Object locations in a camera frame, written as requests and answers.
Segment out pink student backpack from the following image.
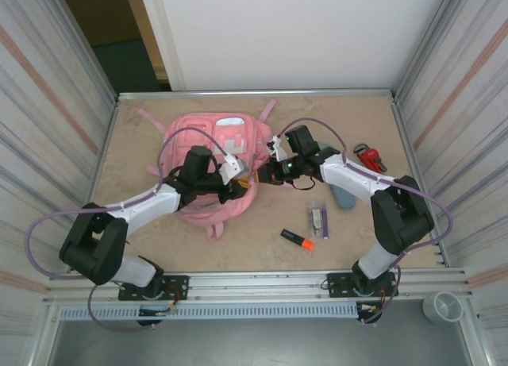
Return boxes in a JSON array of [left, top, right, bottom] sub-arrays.
[[134, 98, 278, 242]]

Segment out blue grey pencil case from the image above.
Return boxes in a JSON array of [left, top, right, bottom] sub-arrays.
[[317, 141, 357, 211]]

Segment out clear plastic stationery pouch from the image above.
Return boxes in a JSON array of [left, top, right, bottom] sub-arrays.
[[306, 201, 325, 239]]

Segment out black orange highlighter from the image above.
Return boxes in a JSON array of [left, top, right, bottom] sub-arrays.
[[279, 228, 316, 252]]

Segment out red pipe wrench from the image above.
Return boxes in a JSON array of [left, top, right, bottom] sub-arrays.
[[352, 142, 388, 172]]

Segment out grey plastic cup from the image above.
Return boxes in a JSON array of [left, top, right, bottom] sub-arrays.
[[421, 291, 464, 325]]

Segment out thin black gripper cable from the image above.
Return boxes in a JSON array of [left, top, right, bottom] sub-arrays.
[[283, 174, 315, 191]]

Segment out thin aluminium table edge rail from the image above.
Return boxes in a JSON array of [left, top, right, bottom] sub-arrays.
[[116, 88, 399, 102]]

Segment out long grooved aluminium mounting rail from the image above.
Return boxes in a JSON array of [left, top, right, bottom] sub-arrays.
[[41, 267, 475, 306]]

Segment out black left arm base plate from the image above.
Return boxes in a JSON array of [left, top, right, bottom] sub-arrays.
[[117, 274, 191, 302]]

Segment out aluminium table side rail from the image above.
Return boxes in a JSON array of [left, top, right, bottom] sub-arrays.
[[391, 98, 449, 268], [81, 98, 120, 208]]

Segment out orange base wires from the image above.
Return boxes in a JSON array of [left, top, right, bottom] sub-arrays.
[[164, 285, 187, 316], [356, 285, 398, 316]]

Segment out white slotted cable duct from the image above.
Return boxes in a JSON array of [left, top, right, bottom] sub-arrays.
[[58, 304, 360, 322]]

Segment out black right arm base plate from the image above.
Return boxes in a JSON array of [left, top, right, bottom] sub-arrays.
[[325, 271, 399, 299]]

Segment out white door frame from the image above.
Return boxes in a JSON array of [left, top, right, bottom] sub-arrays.
[[121, 0, 187, 92]]

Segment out aluminium corner post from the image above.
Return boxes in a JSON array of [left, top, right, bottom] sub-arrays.
[[394, 0, 465, 101], [51, 0, 120, 103]]

